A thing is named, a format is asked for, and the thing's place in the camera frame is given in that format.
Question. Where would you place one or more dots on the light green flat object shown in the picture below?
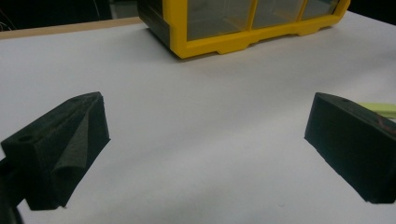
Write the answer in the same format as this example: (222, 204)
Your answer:
(381, 109)

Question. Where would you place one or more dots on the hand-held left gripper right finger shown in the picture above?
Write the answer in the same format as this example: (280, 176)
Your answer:
(355, 140)

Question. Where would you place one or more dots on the yellow drawer organizer cabinet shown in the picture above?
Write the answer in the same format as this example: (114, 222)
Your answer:
(230, 25)

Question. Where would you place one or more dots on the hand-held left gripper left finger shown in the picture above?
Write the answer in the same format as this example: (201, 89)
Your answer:
(56, 146)

